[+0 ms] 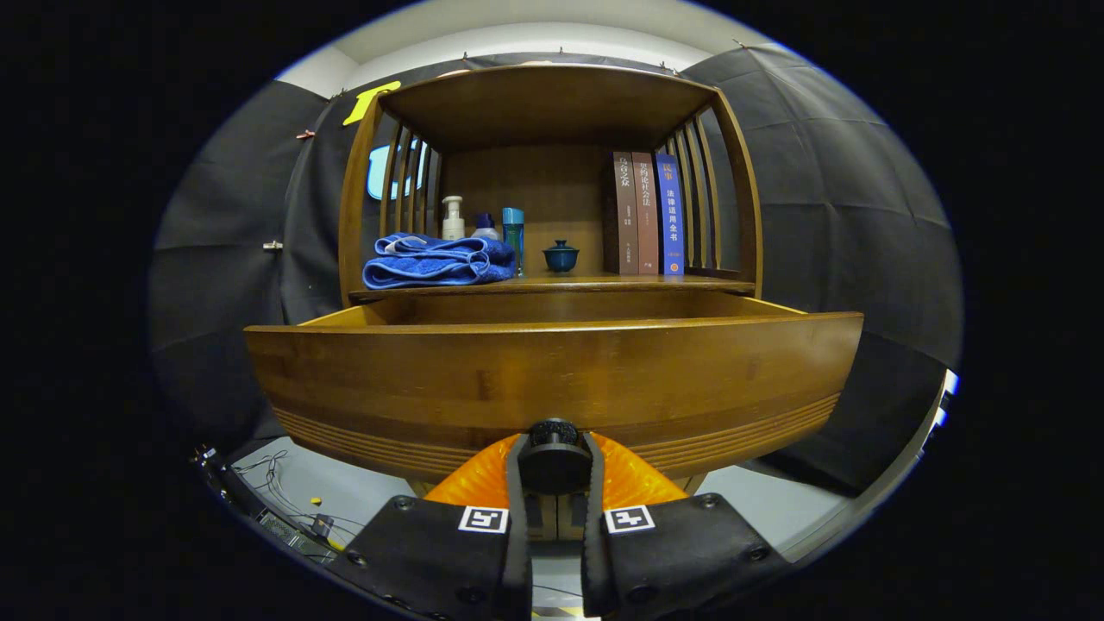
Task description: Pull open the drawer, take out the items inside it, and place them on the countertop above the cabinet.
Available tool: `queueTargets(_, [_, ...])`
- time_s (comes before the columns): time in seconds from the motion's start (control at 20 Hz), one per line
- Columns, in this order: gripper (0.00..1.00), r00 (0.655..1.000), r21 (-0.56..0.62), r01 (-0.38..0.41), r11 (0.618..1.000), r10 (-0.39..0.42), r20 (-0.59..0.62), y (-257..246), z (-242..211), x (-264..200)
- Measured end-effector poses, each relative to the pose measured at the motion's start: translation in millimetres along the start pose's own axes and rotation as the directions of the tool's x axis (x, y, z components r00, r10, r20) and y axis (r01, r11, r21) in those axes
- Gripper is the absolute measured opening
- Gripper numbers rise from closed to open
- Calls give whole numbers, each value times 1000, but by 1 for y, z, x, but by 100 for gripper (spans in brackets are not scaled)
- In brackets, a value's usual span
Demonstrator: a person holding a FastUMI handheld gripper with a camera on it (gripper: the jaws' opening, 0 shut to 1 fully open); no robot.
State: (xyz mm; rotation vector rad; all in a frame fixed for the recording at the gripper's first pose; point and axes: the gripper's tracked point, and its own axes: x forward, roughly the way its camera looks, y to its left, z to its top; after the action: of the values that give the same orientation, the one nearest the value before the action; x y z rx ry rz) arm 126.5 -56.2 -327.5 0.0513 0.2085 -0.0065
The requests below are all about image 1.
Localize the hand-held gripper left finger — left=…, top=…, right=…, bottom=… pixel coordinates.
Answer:
left=332, top=431, right=533, bottom=621

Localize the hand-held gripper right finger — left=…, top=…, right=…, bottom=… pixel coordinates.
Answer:
left=580, top=431, right=790, bottom=621

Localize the black round drawer knob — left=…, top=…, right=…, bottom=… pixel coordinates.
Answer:
left=517, top=418, right=594, bottom=496

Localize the brown wooden drawer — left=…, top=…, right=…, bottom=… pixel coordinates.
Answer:
left=244, top=292, right=864, bottom=484

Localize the wooden countertop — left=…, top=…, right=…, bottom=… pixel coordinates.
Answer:
left=349, top=272, right=756, bottom=303

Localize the brown wooden cabinet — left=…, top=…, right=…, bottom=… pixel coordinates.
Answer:
left=338, top=63, right=764, bottom=543

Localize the blue folded towel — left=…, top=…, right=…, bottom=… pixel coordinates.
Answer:
left=362, top=232, right=518, bottom=290

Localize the teal clear bottle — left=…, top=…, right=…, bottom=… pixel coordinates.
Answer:
left=502, top=207, right=525, bottom=279

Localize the dark brown book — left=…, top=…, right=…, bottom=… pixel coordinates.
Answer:
left=602, top=152, right=640, bottom=276

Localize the reddish brown book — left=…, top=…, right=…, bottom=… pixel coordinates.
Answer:
left=631, top=152, right=661, bottom=276

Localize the blue book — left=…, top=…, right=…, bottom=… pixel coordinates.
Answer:
left=655, top=154, right=686, bottom=277

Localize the white panel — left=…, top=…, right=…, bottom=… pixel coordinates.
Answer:
left=919, top=371, right=960, bottom=458

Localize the thin black floor cable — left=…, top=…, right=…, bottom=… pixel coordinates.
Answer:
left=233, top=448, right=363, bottom=553

